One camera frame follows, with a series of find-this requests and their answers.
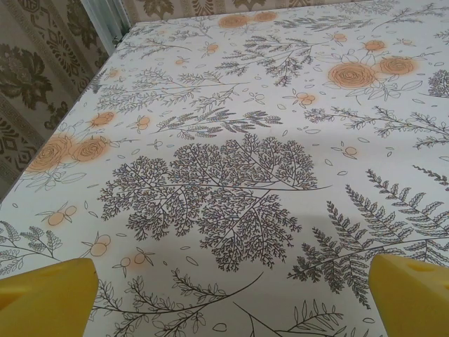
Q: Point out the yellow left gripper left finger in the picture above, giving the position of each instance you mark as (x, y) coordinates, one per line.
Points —
(42, 302)

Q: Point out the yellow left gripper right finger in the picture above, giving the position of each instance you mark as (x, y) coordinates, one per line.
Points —
(414, 302)

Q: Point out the floral patterned table cover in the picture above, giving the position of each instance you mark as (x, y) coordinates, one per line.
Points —
(224, 105)

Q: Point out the aluminium corner post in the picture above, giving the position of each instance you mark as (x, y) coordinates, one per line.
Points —
(112, 17)

